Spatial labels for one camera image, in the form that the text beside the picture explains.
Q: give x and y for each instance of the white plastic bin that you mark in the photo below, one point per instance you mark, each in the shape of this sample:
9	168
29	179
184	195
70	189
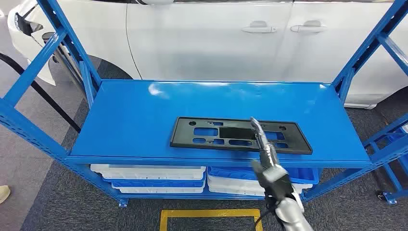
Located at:
229	183
229	192
143	172
153	190

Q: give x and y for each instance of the large blue shelf rack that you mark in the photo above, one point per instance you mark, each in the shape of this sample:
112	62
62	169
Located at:
191	105

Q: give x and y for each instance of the person's foot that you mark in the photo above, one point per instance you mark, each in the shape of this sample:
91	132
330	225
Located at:
3	193

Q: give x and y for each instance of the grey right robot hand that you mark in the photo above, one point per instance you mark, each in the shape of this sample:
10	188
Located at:
274	181

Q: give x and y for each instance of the blue wheeled bin rack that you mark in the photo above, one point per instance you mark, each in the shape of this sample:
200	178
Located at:
389	152

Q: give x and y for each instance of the white car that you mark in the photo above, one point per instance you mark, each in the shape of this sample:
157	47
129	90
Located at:
207	38

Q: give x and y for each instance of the black plastic frame part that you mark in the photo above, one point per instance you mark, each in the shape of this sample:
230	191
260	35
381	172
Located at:
185	134

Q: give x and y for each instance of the blue plastic bin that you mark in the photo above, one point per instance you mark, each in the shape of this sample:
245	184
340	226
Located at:
153	183
302	175

